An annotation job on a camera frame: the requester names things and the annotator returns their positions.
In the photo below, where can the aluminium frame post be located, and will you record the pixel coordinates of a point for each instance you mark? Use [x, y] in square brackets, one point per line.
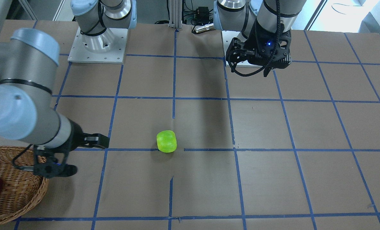
[175, 13]

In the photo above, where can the wicker basket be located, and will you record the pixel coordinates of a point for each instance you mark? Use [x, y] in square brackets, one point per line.
[21, 190]

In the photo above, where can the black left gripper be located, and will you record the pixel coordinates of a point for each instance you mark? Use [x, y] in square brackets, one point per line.
[259, 35]

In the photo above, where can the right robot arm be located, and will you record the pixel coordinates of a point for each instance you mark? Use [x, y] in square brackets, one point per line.
[28, 64]

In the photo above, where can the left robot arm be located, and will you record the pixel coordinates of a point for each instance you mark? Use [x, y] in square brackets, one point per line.
[240, 15]

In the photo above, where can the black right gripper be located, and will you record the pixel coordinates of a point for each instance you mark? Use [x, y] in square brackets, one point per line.
[76, 135]

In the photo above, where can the green apple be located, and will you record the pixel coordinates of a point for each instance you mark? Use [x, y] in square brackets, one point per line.
[166, 141]

